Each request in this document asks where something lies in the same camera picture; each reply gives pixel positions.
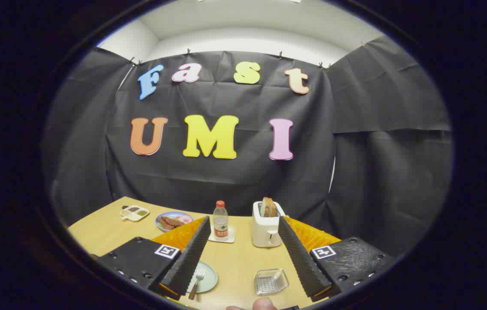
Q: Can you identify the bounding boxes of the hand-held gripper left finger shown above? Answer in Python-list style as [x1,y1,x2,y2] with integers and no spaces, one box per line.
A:
[91,215,212,301]

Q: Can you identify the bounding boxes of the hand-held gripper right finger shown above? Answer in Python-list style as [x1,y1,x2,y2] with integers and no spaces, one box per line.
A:
[278,215,397,302]

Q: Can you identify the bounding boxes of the wooden-handled metal fork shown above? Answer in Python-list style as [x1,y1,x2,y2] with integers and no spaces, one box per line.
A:
[188,268,206,301]

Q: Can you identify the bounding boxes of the light green plate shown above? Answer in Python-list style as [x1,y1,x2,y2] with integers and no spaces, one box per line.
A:
[185,260,219,294]

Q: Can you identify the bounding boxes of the blue plate with sausages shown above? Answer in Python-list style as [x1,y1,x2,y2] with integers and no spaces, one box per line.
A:
[155,211,194,233]

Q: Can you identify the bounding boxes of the white square coaster tray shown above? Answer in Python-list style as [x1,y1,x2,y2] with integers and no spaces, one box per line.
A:
[208,226,235,244]

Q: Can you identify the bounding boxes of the white toaster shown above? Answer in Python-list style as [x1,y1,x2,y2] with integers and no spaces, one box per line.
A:
[252,201,286,248]

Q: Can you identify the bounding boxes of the clear red-capped water bottle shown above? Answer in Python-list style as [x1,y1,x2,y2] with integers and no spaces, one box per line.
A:
[213,200,229,239]

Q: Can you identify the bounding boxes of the white divided condiment dish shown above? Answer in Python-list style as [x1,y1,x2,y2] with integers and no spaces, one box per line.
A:
[120,205,150,222]

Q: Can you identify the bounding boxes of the black backdrop cloth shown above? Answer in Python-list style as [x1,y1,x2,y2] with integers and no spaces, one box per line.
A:
[41,37,455,259]

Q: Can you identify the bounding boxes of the square metal wire basket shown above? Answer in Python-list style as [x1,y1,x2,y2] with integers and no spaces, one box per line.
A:
[254,268,290,296]

